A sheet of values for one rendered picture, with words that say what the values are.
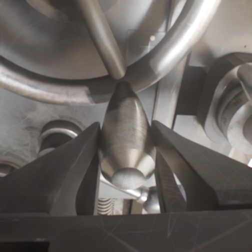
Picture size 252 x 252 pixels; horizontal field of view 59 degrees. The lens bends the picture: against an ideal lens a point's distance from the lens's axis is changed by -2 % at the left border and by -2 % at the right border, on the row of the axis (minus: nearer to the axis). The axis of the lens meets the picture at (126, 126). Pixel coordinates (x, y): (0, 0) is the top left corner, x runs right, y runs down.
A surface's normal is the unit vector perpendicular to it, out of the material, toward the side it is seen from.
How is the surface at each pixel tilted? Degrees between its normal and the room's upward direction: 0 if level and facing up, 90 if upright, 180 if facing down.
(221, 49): 90
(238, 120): 90
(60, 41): 90
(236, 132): 90
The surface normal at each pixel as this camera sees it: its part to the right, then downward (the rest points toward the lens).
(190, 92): 0.07, -0.82
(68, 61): 0.03, 0.57
